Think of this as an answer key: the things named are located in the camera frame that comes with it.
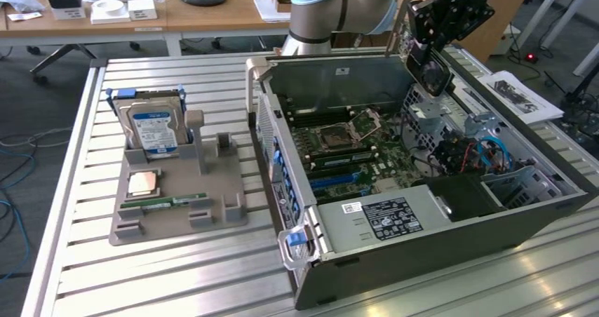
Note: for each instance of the Nvidia graphics card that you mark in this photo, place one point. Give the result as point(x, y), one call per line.
point(432, 75)

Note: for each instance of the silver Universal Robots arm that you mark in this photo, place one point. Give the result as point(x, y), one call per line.
point(323, 15)

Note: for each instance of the wooden cabinet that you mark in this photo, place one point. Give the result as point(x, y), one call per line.
point(467, 52)

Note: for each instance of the white device box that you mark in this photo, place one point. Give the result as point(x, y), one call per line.
point(507, 45)

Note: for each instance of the printed paper stack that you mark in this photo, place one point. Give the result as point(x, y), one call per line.
point(519, 96)

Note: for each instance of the silver perforated drive cage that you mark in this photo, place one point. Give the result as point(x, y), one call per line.
point(423, 120)

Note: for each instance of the white paper pile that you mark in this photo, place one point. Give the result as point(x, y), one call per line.
point(271, 12)

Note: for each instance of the CPU socket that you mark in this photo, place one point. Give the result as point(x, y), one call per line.
point(334, 136)

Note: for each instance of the green motherboard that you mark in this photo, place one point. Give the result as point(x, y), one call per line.
point(392, 155)

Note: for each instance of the RAM stick with sticker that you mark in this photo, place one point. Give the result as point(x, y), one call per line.
point(336, 161)

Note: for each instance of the silver chipset heatsink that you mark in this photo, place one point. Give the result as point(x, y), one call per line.
point(387, 185)

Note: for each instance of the silver disk bay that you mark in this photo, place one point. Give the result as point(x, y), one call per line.
point(534, 187)

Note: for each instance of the silver power supply unit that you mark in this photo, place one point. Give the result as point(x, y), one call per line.
point(342, 226)

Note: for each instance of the small white box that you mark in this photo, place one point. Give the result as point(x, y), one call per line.
point(142, 10)

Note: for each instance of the hard disk with blue caddy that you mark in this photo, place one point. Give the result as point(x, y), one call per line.
point(150, 127)

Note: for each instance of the flat white box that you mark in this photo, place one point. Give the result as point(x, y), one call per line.
point(110, 19)

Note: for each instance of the open dark PC case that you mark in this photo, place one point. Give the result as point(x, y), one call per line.
point(420, 261)

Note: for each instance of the white tape roll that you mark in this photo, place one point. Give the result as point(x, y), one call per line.
point(108, 6)

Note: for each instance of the blue release latch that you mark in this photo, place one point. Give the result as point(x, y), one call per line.
point(295, 241)

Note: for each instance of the grey parts rack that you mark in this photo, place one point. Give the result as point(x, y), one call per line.
point(178, 190)

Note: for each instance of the green RAM stick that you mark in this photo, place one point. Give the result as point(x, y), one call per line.
point(163, 202)

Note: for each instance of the CPU chip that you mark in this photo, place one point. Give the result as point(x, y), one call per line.
point(142, 183)

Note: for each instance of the white box black top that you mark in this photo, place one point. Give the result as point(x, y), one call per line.
point(68, 8)

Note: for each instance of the white card red print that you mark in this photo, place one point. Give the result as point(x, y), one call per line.
point(23, 16)

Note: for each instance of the red lit power switch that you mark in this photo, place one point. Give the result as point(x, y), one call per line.
point(531, 57)

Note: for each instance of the white desk frame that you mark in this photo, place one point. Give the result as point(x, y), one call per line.
point(567, 13)

